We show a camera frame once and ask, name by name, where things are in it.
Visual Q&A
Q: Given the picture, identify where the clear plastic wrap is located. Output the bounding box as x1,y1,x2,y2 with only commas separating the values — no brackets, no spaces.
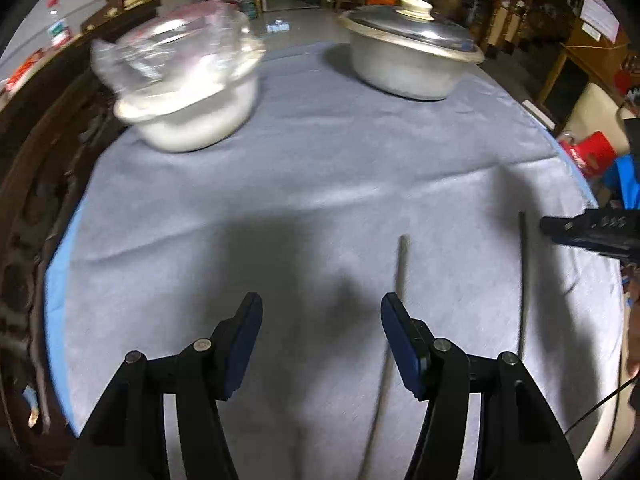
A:
90,1,267,111

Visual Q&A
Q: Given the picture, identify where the black cable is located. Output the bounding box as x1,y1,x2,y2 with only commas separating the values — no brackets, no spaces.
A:
564,379,640,433

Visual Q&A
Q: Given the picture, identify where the red bag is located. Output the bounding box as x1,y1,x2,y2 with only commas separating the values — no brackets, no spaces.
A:
557,131,618,181

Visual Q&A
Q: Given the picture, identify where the dark metal chopstick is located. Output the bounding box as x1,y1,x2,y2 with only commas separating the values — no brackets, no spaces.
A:
516,211,527,358
357,235,408,480

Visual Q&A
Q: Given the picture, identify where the beige chair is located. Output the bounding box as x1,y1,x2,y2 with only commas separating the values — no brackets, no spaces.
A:
562,82,636,153

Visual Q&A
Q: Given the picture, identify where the white paper sign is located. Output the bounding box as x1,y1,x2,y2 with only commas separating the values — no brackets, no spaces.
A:
580,0,621,43

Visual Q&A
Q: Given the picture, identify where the person's right hand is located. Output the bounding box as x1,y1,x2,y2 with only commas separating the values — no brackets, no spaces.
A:
624,277,640,381

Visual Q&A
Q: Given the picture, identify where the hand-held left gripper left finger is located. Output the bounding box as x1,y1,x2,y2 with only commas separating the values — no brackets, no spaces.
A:
75,292,263,480

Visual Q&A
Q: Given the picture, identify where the blue table cover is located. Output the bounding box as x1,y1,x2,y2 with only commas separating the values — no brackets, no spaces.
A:
44,130,600,438

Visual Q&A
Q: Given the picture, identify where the grey tablecloth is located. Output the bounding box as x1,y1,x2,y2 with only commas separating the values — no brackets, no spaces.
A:
57,41,626,480

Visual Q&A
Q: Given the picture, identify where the aluminium cooking pot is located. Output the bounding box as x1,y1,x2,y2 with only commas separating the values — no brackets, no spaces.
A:
349,30,478,102

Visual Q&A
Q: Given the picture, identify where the carved dark wooden sideboard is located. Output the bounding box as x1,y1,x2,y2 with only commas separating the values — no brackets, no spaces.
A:
0,0,191,461

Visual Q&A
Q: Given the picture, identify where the wooden cabinet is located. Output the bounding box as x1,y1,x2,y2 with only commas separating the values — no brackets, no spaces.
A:
537,15,633,116

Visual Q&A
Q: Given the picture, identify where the white bowl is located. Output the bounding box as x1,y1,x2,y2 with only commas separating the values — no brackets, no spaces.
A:
114,67,261,153

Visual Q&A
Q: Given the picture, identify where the glass pot lid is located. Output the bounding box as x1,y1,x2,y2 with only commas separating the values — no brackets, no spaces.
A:
337,0,486,64

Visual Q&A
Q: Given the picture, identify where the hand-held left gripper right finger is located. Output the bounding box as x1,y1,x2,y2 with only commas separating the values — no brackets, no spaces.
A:
381,294,581,480

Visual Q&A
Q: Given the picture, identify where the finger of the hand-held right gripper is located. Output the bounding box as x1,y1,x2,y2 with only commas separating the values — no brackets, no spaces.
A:
539,214,593,248

